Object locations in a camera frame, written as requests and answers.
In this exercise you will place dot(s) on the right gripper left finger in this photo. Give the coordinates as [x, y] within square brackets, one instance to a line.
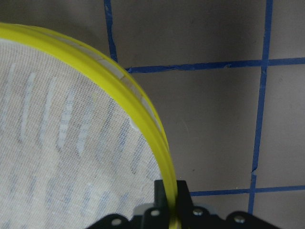
[157, 215]

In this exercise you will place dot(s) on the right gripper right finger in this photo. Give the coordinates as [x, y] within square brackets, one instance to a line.
[191, 216]

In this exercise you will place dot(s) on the yellow steamer layer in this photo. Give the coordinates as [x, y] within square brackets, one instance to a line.
[79, 138]

